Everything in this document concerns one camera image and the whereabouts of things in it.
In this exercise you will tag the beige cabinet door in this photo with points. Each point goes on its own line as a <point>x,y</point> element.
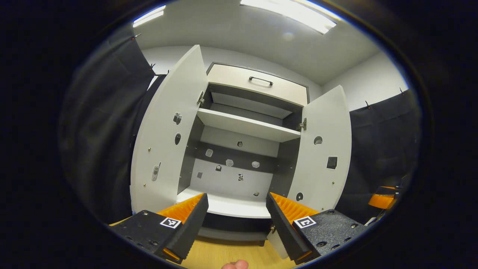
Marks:
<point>325,123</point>
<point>164,130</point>

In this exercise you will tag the beige double-door shoe cabinet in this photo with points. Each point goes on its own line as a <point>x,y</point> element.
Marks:
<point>239,209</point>

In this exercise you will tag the white cabinet shelf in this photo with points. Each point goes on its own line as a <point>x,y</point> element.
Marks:
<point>246,125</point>

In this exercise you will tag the large ceiling light panel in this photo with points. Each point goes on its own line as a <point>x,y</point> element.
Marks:
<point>295,13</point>

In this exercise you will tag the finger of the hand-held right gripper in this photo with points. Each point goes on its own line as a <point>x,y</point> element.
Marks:
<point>382,200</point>

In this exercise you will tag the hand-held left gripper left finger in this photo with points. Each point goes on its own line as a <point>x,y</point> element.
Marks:
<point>190,228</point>

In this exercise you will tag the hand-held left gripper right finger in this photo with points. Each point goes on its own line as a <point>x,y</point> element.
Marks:
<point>283,228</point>

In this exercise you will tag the beige cabinet drawer front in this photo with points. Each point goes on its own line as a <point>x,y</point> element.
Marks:
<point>231,80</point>

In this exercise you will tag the narrow ceiling light strip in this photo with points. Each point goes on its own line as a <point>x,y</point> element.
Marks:
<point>149,15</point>

